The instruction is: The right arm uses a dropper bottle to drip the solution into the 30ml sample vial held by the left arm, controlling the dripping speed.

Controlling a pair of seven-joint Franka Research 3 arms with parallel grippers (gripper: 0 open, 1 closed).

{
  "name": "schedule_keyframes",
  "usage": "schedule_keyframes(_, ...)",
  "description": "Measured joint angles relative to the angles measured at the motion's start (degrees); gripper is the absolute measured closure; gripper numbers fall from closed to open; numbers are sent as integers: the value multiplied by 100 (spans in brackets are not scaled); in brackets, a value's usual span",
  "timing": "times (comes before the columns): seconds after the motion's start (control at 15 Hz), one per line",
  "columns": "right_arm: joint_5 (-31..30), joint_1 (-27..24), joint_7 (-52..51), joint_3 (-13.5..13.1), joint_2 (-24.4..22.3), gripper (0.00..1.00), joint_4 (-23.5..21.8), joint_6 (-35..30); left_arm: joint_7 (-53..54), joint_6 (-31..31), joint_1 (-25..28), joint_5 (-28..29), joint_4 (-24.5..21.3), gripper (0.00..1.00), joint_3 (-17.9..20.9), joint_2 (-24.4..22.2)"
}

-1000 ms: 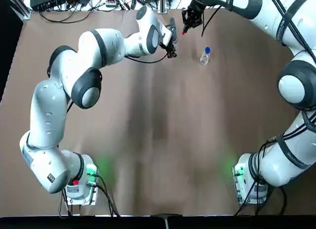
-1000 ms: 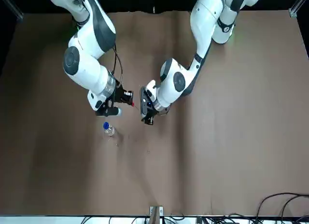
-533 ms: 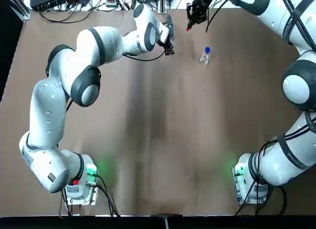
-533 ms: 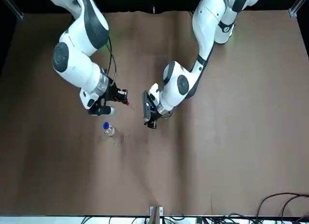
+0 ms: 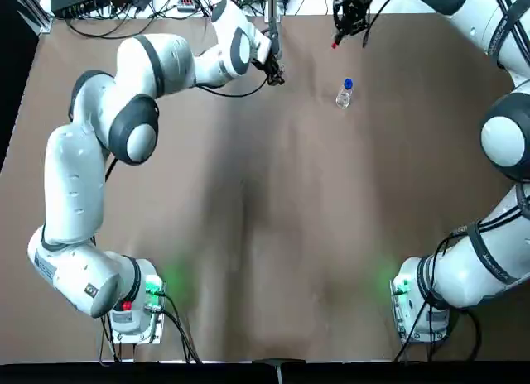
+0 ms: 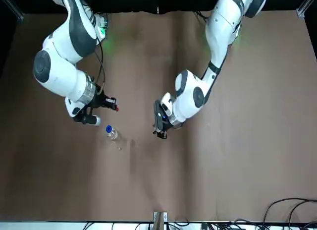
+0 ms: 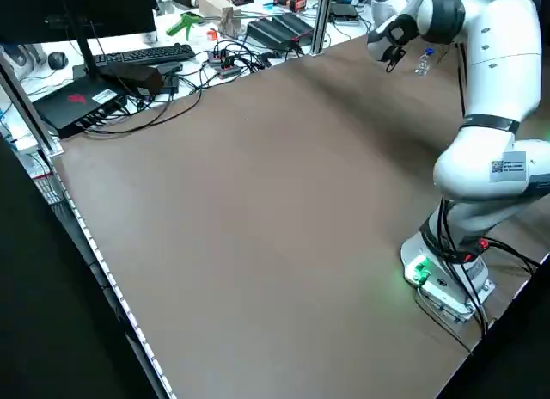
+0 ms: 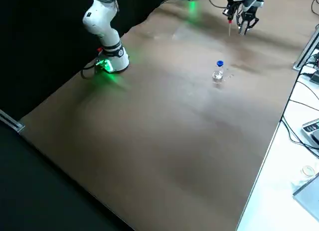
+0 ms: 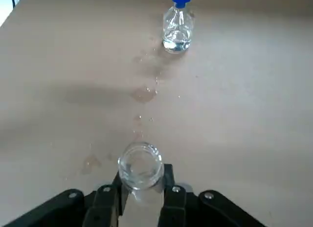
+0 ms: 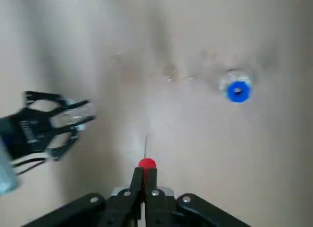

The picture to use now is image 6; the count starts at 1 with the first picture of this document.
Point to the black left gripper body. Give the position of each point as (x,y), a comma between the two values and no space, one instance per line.
(167,128)

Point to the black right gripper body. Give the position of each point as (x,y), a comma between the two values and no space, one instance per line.
(97,101)

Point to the glass dropper with red bulb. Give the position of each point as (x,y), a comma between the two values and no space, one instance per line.
(116,108)

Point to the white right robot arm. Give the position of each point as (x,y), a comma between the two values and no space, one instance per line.
(57,74)

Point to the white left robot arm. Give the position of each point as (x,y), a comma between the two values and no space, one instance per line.
(193,96)

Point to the glass bottle with blue cap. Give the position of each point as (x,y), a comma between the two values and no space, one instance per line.
(114,134)

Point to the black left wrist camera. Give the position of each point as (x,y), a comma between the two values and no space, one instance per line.
(158,116)

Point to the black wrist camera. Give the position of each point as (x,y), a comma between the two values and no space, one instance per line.
(86,119)
(158,116)

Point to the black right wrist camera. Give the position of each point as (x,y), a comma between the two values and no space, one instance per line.
(86,119)

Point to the short aluminium post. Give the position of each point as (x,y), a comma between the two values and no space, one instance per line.
(159,221)

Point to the aluminium frame post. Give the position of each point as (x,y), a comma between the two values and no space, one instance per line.
(305,4)
(12,5)

